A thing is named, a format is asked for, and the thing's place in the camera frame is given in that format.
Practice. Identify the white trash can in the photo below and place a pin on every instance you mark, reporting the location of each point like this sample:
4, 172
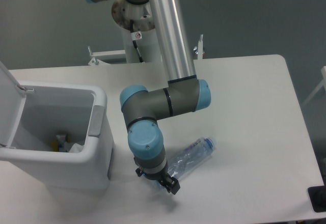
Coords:
57, 133

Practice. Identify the black device at table edge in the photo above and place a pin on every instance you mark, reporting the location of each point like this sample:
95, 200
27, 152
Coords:
317, 198

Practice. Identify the white trash can lid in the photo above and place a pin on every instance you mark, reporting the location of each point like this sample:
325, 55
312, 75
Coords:
13, 98

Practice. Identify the white furniture leg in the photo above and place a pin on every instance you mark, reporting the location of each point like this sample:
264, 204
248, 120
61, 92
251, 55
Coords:
321, 85

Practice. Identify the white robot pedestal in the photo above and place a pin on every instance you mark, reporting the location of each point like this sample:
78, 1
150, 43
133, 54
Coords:
139, 36

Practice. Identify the trash inside can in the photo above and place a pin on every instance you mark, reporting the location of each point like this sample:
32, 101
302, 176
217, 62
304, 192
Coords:
62, 144

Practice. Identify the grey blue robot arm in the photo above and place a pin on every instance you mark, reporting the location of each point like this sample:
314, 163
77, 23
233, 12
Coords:
185, 92

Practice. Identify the clear plastic water bottle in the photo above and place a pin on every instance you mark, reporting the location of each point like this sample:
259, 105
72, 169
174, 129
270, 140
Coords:
191, 157

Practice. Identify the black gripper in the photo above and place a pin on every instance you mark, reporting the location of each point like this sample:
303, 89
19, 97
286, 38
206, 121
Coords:
171, 184

